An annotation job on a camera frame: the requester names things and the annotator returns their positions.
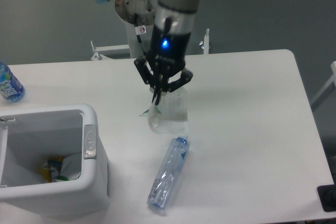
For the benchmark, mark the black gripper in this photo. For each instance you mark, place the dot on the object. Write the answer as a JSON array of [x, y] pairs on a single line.
[[169, 51]]

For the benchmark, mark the white plastic wrapper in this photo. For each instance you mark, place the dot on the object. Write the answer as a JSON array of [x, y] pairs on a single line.
[[170, 116]]

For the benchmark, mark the crushed clear plastic bottle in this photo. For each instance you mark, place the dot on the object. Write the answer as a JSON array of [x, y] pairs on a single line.
[[168, 173]]

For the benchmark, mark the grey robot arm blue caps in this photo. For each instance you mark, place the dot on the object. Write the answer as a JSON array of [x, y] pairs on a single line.
[[174, 17]]

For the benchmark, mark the colourful trash inside can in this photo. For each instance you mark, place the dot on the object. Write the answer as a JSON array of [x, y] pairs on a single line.
[[61, 168]]

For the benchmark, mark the white plastic trash can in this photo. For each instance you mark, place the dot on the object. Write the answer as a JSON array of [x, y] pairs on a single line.
[[29, 136]]

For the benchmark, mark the blue labelled water bottle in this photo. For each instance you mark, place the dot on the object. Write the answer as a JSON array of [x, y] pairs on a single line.
[[11, 88]]

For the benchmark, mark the black clamp at table edge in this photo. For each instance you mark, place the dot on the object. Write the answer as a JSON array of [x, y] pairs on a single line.
[[327, 197]]

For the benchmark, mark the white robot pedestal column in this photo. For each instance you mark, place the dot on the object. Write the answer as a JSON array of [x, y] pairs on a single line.
[[138, 17]]

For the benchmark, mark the white pedestal base frame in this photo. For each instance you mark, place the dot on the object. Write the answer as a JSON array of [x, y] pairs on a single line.
[[124, 52]]

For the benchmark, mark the white frame at right edge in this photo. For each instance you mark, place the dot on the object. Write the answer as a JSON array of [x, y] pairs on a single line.
[[325, 90]]

